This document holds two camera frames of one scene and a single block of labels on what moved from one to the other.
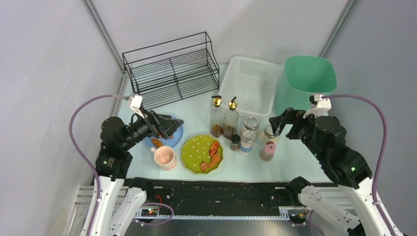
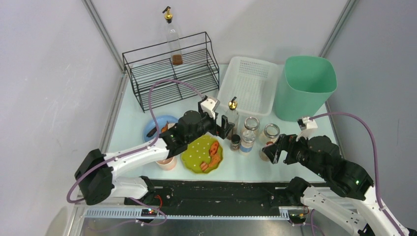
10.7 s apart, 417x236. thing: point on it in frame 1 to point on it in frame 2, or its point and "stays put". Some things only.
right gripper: x=292 y=123 to x=283 y=150
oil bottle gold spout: x=231 y=125 stays put
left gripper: x=156 y=123 to x=219 y=125
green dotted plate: x=196 y=150 stays put
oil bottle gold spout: x=217 y=117 to x=174 y=38
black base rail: x=218 y=198 stays put
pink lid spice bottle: x=267 y=154 stays put
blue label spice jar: x=248 y=137 stays put
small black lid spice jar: x=234 y=145 stays put
